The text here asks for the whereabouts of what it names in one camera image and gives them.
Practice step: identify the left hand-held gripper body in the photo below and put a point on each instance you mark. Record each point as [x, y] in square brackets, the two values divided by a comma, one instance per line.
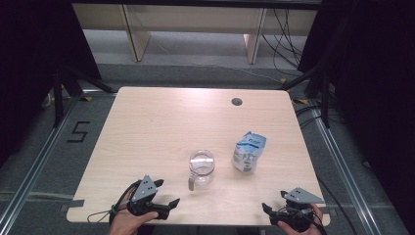
[143, 192]

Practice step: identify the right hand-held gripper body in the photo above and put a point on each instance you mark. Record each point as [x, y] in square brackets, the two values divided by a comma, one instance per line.
[301, 196]

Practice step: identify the clear glass pitcher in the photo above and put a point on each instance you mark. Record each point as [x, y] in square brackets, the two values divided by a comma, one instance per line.
[201, 169]

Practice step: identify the white and blue bag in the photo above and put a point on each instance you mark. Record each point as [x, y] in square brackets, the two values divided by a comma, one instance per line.
[248, 153]

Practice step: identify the person's right hand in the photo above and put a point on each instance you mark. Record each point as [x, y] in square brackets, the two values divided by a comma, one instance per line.
[318, 222]

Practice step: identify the person's left hand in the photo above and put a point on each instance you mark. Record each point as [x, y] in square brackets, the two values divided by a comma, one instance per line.
[125, 222]

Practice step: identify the black metal stand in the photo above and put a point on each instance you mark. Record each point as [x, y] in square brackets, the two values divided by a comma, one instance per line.
[324, 98]
[58, 98]

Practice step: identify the black curtain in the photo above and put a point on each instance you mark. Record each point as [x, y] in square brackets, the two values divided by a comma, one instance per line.
[375, 81]
[32, 49]

